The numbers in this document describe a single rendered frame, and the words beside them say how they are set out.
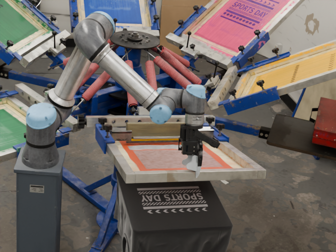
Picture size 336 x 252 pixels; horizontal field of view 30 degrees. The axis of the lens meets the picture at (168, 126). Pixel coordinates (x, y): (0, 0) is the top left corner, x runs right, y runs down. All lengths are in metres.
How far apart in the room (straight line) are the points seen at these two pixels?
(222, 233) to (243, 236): 1.58
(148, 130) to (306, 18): 3.34
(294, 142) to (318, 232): 1.16
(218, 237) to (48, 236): 0.74
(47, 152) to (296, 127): 1.71
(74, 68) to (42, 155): 0.37
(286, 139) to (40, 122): 1.60
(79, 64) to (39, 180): 0.50
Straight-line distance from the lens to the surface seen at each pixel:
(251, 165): 2.65
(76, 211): 4.40
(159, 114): 2.30
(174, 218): 2.77
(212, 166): 2.71
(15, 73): 4.14
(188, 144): 2.44
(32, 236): 2.76
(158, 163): 2.72
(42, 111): 2.52
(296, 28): 6.28
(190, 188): 2.99
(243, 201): 4.72
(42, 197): 2.64
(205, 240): 2.80
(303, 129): 3.76
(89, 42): 2.31
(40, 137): 2.52
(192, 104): 2.41
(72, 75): 2.53
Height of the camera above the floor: 2.55
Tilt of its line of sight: 27 degrees down
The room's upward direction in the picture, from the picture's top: 7 degrees clockwise
